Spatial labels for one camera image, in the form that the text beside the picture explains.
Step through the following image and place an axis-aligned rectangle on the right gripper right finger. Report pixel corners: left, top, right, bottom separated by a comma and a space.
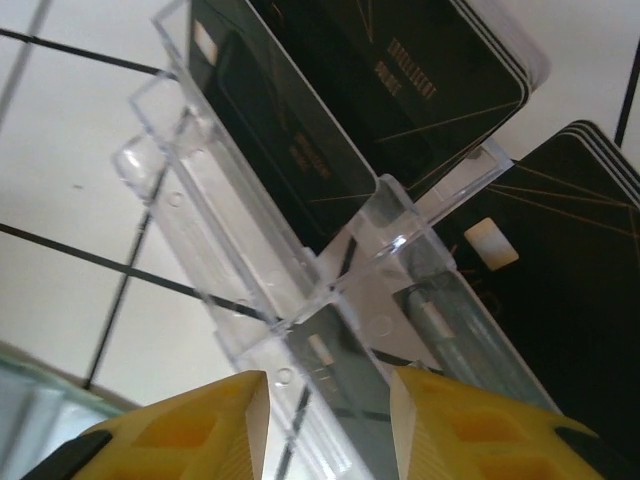
389, 368, 640, 480

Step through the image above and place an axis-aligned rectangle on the pale green card holder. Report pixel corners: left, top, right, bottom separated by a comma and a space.
0, 339, 139, 480

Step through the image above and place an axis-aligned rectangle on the black gold-print card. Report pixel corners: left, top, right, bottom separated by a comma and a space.
249, 0, 526, 201
187, 0, 377, 246
564, 119, 640, 211
434, 132, 640, 451
449, 0, 541, 101

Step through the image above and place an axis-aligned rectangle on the clear acrylic card stand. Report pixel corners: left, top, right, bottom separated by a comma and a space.
109, 0, 571, 480

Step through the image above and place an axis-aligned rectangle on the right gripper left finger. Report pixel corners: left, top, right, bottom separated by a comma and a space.
39, 370, 271, 480

